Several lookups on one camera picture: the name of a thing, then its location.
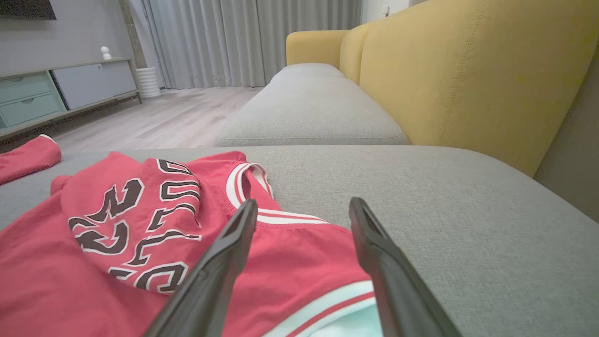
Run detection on black television screen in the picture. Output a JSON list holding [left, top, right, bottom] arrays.
[[0, 0, 57, 21]]

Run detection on white ribbed vase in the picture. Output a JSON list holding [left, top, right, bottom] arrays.
[[135, 66, 161, 99]]

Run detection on red shorts white hem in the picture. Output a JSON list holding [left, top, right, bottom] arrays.
[[0, 135, 62, 186]]

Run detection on grey cabinet door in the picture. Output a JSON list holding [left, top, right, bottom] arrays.
[[51, 60, 138, 111]]

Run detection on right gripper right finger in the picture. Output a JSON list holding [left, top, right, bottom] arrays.
[[349, 197, 462, 337]]

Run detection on low TV cabinet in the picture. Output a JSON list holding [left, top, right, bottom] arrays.
[[0, 57, 142, 141]]

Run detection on pale green cabinet drawer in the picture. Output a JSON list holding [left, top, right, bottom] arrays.
[[0, 72, 53, 105], [0, 92, 65, 128]]

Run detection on grey pleated curtain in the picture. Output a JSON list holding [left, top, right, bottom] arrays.
[[139, 0, 364, 90]]

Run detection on red basketball jersey black numbers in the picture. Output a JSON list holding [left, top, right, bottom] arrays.
[[0, 151, 385, 337]]

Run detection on grey sofa back cushion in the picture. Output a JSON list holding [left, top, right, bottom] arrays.
[[215, 76, 409, 147]]

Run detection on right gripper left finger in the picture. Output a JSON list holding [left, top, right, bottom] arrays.
[[143, 199, 259, 337]]

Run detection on large grey sofa seat cushion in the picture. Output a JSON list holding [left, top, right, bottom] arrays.
[[0, 145, 599, 337]]

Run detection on yellow sofa backrest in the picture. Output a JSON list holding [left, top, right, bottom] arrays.
[[339, 22, 376, 86], [372, 0, 599, 177]]

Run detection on yellow sofa armrest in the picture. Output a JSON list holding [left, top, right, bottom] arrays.
[[286, 30, 350, 66]]

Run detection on brown wooden post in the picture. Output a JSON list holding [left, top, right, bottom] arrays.
[[118, 0, 148, 70]]

